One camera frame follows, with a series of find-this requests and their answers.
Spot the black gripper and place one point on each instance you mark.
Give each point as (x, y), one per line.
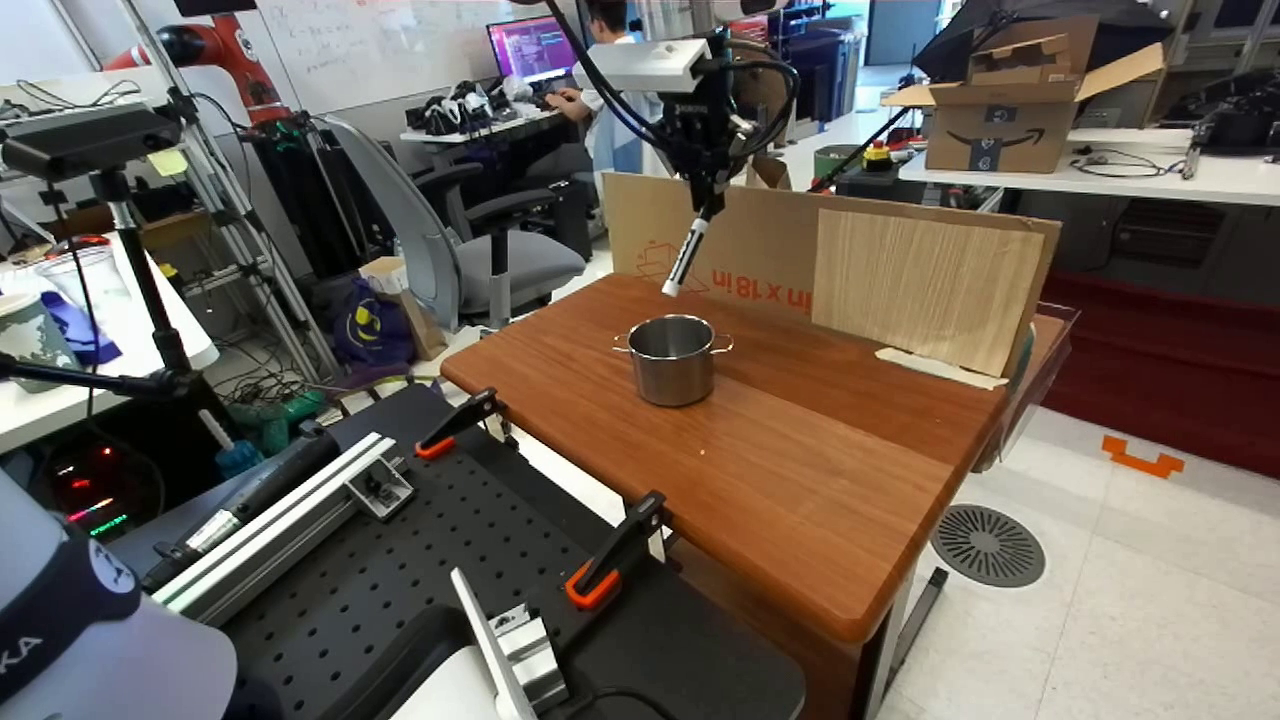
(700, 140)

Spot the black white dry-erase marker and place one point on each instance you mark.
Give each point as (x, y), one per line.
(685, 263)

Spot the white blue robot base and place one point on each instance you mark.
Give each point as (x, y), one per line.
(94, 640)

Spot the red robot arm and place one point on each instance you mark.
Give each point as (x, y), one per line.
(221, 47)

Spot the brown cardboard sheet red print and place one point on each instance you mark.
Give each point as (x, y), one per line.
(747, 253)

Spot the seated person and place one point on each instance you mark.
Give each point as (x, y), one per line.
(607, 127)

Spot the grey office chair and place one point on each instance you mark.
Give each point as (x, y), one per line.
(515, 267)

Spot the purple lit monitor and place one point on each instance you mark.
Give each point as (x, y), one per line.
(528, 49)

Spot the light wooden board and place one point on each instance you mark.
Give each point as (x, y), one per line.
(927, 286)

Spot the black equipment pile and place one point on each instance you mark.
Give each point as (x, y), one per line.
(455, 107)

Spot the white paper strip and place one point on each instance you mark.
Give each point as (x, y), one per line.
(941, 370)

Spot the open brown shipping box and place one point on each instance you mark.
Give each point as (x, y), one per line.
(1002, 122)

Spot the round grey floor drain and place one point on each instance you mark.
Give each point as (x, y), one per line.
(990, 545)

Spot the green plastic object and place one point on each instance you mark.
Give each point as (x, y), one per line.
(283, 419)

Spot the dark grey bar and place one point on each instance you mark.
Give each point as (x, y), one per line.
(913, 633)

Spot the black perforated breadboard table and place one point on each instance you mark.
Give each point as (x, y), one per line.
(400, 572)

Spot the long white table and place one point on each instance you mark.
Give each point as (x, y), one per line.
(1201, 180)

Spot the dark red cabinet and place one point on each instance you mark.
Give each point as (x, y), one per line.
(1174, 362)

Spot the black tripod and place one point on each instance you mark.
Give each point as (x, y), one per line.
(155, 304)

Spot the white side table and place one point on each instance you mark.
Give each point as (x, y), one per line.
(82, 334)

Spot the blue plastic object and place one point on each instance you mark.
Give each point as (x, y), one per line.
(75, 331)

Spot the black box red lights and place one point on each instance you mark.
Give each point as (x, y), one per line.
(94, 486)

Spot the metal rack frame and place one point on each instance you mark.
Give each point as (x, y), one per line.
(253, 253)

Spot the silver metal bracket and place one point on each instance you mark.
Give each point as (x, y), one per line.
(515, 645)

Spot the aluminium rail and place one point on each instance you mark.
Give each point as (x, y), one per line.
(273, 525)

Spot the black camera on tripod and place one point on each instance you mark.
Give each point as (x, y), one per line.
(87, 136)

